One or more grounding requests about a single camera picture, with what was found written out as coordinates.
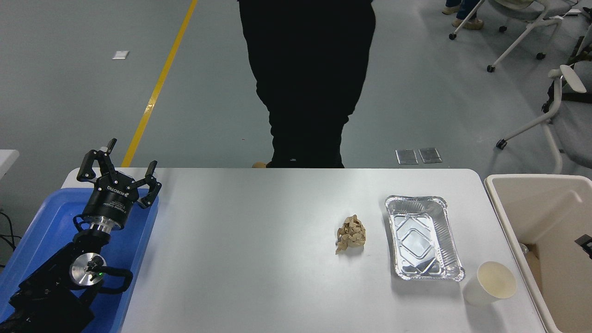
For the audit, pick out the white wheeled office chair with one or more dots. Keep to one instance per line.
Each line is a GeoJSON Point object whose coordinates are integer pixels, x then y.
{"type": "Point", "coordinates": [518, 4]}
{"type": "Point", "coordinates": [572, 79]}

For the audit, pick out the white paper cup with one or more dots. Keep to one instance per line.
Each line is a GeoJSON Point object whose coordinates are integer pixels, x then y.
{"type": "Point", "coordinates": [497, 280]}

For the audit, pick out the silver foil tray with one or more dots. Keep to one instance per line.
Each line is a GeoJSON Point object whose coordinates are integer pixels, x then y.
{"type": "Point", "coordinates": [421, 238]}

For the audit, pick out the metal floor plate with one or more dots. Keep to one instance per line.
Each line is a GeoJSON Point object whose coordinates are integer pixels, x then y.
{"type": "Point", "coordinates": [430, 155]}
{"type": "Point", "coordinates": [407, 157]}

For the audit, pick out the crumpled tan paper ball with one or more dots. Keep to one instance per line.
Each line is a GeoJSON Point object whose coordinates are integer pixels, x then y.
{"type": "Point", "coordinates": [351, 233]}

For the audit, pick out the small white side table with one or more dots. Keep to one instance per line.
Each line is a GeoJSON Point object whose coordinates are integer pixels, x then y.
{"type": "Point", "coordinates": [5, 159]}

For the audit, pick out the blue plastic tray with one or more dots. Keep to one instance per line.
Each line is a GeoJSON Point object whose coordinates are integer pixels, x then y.
{"type": "Point", "coordinates": [51, 217]}

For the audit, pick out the large pale bin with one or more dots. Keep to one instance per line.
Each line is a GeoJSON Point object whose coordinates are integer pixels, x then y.
{"type": "Point", "coordinates": [532, 208]}

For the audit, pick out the person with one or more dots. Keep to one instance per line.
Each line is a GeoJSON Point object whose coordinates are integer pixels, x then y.
{"type": "Point", "coordinates": [467, 21]}
{"type": "Point", "coordinates": [305, 69]}

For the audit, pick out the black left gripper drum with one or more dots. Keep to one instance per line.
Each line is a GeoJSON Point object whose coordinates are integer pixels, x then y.
{"type": "Point", "coordinates": [112, 199]}

